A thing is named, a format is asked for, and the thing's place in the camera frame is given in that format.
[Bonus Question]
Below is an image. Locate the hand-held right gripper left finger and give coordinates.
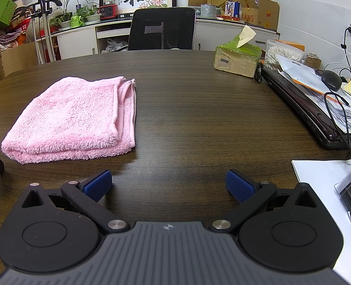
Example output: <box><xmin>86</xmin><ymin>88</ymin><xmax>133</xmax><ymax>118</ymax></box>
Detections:
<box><xmin>21</xmin><ymin>169</ymin><xmax>131</xmax><ymax>234</ymax></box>

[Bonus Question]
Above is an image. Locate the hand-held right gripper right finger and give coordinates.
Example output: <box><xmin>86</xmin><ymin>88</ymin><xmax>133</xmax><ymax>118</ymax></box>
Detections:
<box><xmin>209</xmin><ymin>169</ymin><xmax>318</xmax><ymax>233</ymax></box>

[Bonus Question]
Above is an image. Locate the pink towel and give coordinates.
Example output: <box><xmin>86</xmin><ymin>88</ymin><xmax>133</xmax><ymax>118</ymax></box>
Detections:
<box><xmin>1</xmin><ymin>76</ymin><xmax>137</xmax><ymax>164</ymax></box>

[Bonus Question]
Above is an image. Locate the white paper sheet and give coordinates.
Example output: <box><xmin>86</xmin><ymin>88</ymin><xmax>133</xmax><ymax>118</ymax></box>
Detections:
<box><xmin>291</xmin><ymin>159</ymin><xmax>351</xmax><ymax>282</ymax></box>

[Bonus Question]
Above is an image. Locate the dark laptop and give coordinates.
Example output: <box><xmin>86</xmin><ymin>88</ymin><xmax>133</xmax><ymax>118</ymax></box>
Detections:
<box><xmin>261</xmin><ymin>67</ymin><xmax>351</xmax><ymax>150</ymax></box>

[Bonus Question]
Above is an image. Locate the large brown cardboard box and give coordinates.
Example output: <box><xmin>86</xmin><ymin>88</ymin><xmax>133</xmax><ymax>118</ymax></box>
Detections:
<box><xmin>0</xmin><ymin>42</ymin><xmax>40</xmax><ymax>77</ymax></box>

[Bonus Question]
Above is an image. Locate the stack of papers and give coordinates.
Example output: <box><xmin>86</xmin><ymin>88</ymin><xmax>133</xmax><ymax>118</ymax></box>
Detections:
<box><xmin>312</xmin><ymin>89</ymin><xmax>351</xmax><ymax>133</ymax></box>

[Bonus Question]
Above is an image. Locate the green tissue box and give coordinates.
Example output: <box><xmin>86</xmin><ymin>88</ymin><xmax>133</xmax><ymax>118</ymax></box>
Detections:
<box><xmin>213</xmin><ymin>25</ymin><xmax>261</xmax><ymax>78</ymax></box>

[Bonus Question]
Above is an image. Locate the white envelope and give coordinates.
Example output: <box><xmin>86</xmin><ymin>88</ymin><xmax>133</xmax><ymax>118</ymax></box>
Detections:
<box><xmin>275</xmin><ymin>54</ymin><xmax>346</xmax><ymax>95</ymax></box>

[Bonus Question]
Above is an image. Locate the pile of clothes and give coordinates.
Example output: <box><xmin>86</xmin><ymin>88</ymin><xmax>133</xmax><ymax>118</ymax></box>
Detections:
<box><xmin>0</xmin><ymin>0</ymin><xmax>35</xmax><ymax>54</ymax></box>

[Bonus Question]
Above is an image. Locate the clear cotton swab container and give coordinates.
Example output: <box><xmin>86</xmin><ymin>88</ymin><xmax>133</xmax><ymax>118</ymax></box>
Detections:
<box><xmin>265</xmin><ymin>39</ymin><xmax>304</xmax><ymax>71</ymax></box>

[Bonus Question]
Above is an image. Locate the clear plastic bag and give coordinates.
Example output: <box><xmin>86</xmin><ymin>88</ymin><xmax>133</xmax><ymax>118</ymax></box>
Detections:
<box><xmin>105</xmin><ymin>38</ymin><xmax>129</xmax><ymax>53</ymax></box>

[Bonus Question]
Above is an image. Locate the white low cabinet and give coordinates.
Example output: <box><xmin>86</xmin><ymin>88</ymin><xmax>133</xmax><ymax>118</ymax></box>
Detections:
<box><xmin>36</xmin><ymin>15</ymin><xmax>280</xmax><ymax>63</ymax></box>

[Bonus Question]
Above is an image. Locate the black computer mouse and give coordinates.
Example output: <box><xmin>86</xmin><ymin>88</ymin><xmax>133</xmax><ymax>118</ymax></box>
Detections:
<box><xmin>322</xmin><ymin>70</ymin><xmax>342</xmax><ymax>92</ymax></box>

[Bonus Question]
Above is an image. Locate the small brown cardboard box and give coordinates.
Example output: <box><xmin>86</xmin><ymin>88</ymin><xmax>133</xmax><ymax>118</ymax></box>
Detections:
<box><xmin>304</xmin><ymin>53</ymin><xmax>322</xmax><ymax>70</ymax></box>

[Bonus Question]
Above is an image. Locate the orange box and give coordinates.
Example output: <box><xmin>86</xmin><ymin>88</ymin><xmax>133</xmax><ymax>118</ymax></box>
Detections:
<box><xmin>275</xmin><ymin>39</ymin><xmax>305</xmax><ymax>52</ymax></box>

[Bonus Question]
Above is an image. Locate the green cardboard box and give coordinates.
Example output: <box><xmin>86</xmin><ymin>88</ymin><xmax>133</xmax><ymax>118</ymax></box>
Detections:
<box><xmin>0</xmin><ymin>0</ymin><xmax>17</xmax><ymax>27</ymax></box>

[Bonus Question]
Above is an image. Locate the tall potted palm plant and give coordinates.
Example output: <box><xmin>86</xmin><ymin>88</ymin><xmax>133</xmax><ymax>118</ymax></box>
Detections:
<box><xmin>56</xmin><ymin>0</ymin><xmax>96</xmax><ymax>31</ymax></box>

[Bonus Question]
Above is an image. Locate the small potted green plant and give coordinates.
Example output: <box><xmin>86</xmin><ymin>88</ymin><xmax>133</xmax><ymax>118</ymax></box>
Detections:
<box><xmin>75</xmin><ymin>6</ymin><xmax>102</xmax><ymax>25</ymax></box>

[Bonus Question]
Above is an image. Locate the open cardboard box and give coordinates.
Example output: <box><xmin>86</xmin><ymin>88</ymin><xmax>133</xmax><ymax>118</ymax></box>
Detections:
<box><xmin>238</xmin><ymin>0</ymin><xmax>280</xmax><ymax>31</ymax></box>

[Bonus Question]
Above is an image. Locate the red blender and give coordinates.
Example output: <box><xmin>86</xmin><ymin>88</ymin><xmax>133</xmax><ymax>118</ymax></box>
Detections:
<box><xmin>99</xmin><ymin>0</ymin><xmax>119</xmax><ymax>20</ymax></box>

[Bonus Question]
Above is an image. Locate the small blue printed box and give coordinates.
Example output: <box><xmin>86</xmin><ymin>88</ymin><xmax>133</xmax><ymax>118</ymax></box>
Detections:
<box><xmin>225</xmin><ymin>1</ymin><xmax>241</xmax><ymax>19</ymax></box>

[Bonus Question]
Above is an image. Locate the black mesh office chair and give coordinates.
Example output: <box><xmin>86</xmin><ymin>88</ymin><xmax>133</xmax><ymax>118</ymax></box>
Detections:
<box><xmin>128</xmin><ymin>7</ymin><xmax>197</xmax><ymax>51</ymax></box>

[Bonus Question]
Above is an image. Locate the black cable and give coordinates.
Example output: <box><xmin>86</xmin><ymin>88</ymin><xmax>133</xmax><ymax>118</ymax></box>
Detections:
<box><xmin>323</xmin><ymin>92</ymin><xmax>351</xmax><ymax>171</ymax></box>

